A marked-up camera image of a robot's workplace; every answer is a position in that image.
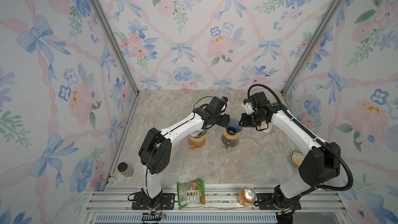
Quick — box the grey glass dripper cone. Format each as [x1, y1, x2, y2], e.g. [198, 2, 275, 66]
[190, 130, 207, 139]

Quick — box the orange soda can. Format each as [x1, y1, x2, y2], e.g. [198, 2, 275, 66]
[237, 187, 257, 206]

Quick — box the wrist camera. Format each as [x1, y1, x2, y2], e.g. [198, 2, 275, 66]
[221, 96, 229, 108]
[242, 99, 254, 115]

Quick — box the aluminium rail frame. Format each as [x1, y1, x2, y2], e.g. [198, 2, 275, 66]
[81, 184, 353, 224]

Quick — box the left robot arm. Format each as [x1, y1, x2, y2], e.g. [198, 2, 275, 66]
[138, 96, 230, 207]

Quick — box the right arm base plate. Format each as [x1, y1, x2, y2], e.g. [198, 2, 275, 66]
[254, 193, 302, 211]

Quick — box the small patterned dish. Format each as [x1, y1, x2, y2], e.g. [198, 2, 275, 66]
[291, 150, 305, 168]

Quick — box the grey glass carafe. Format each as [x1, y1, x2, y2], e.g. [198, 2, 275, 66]
[221, 137, 239, 149]

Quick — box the orange glass carafe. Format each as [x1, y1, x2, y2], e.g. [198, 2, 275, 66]
[188, 134, 206, 150]

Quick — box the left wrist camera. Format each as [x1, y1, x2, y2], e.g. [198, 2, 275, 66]
[221, 96, 229, 108]

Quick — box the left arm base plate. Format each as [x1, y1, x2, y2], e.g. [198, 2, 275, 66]
[127, 192, 176, 211]

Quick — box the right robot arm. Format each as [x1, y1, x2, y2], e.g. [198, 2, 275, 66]
[239, 92, 341, 209]

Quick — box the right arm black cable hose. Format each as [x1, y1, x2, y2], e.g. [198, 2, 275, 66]
[247, 83, 354, 192]

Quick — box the coffee filter paper pack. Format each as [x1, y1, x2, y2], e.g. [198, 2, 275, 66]
[261, 121, 273, 133]

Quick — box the blue glass dripper cone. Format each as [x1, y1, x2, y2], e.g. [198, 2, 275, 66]
[226, 119, 243, 134]

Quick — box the green snack bag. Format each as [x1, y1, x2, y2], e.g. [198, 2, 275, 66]
[177, 178, 205, 210]

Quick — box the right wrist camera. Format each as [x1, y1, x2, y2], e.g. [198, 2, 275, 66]
[242, 99, 254, 115]

